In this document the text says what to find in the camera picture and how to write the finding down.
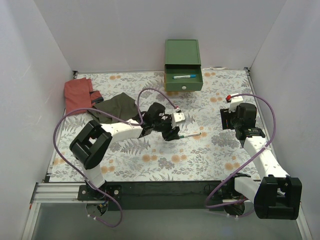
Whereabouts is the green top drawer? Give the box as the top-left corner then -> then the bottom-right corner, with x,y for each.
164,64 -> 204,92

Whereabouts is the white marker blue cap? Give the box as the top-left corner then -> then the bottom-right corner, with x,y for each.
172,74 -> 197,80

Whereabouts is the green red yellow drawer box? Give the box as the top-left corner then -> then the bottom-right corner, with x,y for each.
164,38 -> 202,96

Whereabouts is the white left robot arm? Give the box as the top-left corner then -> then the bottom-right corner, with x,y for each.
69,102 -> 185,200

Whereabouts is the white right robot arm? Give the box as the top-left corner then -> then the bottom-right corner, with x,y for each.
220,103 -> 302,220

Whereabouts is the dark green cloth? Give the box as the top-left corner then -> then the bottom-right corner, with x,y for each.
87,92 -> 138,124

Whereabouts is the floral table mat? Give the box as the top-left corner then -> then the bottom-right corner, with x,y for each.
49,69 -> 281,183

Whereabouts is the red cloth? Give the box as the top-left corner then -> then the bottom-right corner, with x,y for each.
64,77 -> 104,115

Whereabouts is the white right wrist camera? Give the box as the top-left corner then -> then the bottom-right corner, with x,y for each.
226,93 -> 244,113

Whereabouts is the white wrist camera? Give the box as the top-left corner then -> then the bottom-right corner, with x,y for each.
226,93 -> 244,113
171,107 -> 186,128

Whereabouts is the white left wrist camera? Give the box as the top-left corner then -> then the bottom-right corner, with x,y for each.
171,107 -> 186,128

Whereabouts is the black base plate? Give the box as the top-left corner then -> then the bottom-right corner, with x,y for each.
77,181 -> 257,212

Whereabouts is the aluminium front rail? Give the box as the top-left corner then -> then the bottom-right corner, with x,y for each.
23,182 -> 312,240

